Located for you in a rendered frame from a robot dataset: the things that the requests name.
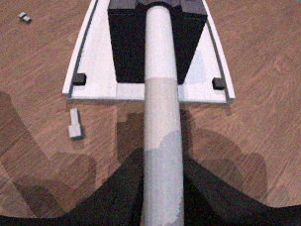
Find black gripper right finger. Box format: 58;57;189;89
182;153;301;226

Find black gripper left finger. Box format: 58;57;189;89
0;148;144;226

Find white and grey cylinder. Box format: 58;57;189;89
143;5;185;226

